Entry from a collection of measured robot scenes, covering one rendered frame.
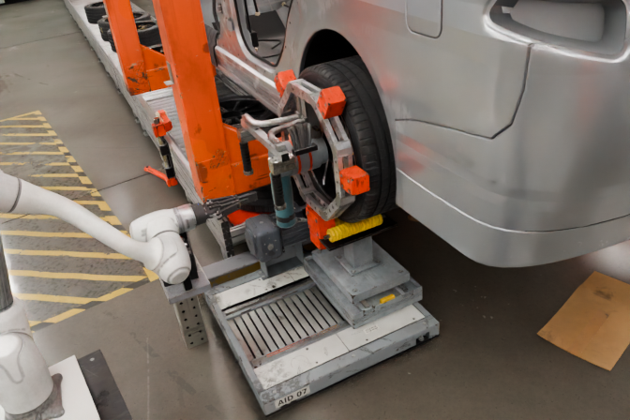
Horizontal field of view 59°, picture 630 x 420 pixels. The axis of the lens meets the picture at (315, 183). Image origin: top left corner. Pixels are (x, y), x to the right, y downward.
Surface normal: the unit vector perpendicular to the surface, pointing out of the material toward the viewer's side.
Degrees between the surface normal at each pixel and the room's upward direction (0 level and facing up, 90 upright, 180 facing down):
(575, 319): 1
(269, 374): 0
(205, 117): 90
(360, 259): 90
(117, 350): 0
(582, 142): 90
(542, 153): 91
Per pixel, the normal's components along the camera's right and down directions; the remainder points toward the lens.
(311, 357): -0.09, -0.88
